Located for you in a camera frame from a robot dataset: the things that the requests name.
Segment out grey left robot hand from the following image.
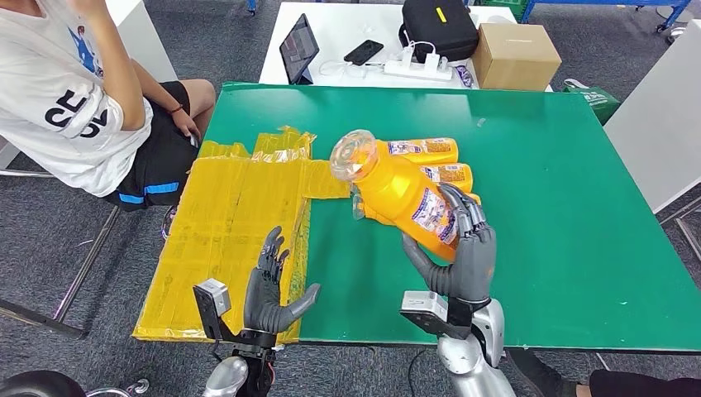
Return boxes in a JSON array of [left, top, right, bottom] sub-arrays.
[[243, 226, 322, 335]]

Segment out white power strip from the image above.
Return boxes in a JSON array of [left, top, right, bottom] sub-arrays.
[[383, 59, 455, 82]]

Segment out silver caster wheel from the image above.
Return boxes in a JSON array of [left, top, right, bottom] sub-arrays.
[[86, 378, 150, 397]]

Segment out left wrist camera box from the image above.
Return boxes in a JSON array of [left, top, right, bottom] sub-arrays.
[[193, 278, 242, 342]]

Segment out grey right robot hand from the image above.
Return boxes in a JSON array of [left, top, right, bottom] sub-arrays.
[[402, 183, 498, 305]]

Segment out long white table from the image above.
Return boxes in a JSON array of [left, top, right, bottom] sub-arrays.
[[258, 1, 553, 92]]

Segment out yellow taped cardboard sheet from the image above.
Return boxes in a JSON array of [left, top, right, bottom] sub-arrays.
[[132, 126, 351, 345]]

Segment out black round object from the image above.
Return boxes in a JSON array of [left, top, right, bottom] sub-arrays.
[[0, 371, 86, 397]]

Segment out grey metal table frame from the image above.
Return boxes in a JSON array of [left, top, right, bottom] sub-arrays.
[[656, 194, 701, 264]]

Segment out person's left hand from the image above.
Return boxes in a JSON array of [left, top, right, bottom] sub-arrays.
[[170, 108, 203, 145]]

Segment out looped white charger cable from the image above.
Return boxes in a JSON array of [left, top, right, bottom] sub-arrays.
[[403, 30, 439, 56]]

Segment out black smartphone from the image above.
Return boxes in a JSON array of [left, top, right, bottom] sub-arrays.
[[343, 39, 385, 67]]

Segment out black hanging cable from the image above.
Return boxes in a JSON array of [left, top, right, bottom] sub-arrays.
[[408, 348, 434, 397]]

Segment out black carrying case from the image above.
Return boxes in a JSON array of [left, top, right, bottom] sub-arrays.
[[398, 0, 480, 64]]

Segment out metal chair frame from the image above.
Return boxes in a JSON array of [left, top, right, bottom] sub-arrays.
[[0, 168, 122, 341]]

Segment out white side table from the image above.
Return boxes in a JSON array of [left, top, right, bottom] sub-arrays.
[[603, 19, 701, 215]]

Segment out thin white cable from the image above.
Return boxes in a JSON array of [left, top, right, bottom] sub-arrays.
[[317, 59, 384, 79]]

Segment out black tablet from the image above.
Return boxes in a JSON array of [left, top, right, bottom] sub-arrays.
[[279, 13, 321, 86]]

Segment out person's right hand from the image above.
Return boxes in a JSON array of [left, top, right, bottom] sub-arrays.
[[64, 0, 111, 20]]

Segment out green shopping bag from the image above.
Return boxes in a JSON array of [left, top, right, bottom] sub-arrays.
[[562, 78, 622, 126]]

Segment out brown cardboard box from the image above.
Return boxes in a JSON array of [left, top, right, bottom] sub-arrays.
[[471, 22, 563, 92]]

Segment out white cabinet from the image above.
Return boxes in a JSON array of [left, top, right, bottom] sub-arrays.
[[103, 0, 179, 84]]

